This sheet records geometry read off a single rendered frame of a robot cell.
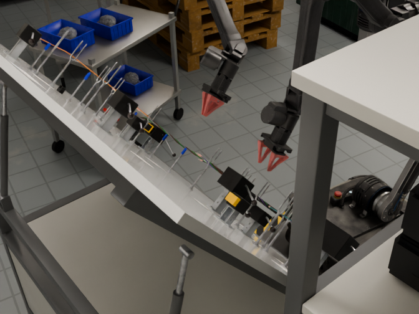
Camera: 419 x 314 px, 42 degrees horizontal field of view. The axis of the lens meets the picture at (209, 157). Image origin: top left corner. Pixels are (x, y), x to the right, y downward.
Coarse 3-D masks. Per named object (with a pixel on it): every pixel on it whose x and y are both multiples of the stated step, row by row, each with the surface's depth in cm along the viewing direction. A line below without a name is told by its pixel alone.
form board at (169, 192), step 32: (0, 64) 106; (64, 96) 139; (96, 128) 104; (128, 160) 85; (160, 160) 210; (160, 192) 73; (192, 192) 142; (192, 224) 71; (224, 224) 107; (256, 256) 86
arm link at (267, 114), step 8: (272, 104) 169; (280, 104) 170; (288, 104) 175; (264, 112) 171; (272, 112) 168; (280, 112) 169; (296, 112) 171; (264, 120) 170; (272, 120) 168; (280, 120) 170
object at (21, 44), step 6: (24, 24) 136; (24, 30) 133; (30, 30) 134; (36, 30) 134; (18, 36) 134; (24, 36) 133; (30, 36) 134; (36, 36) 135; (18, 42) 135; (24, 42) 136; (30, 42) 129; (36, 42) 135; (12, 48) 136; (18, 48) 135; (24, 48) 136; (12, 54) 135; (18, 54) 136; (18, 60) 136
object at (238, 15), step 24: (144, 0) 499; (168, 0) 455; (192, 0) 427; (240, 0) 446; (264, 0) 458; (192, 24) 436; (240, 24) 460; (264, 24) 486; (168, 48) 492; (192, 48) 445; (264, 48) 493
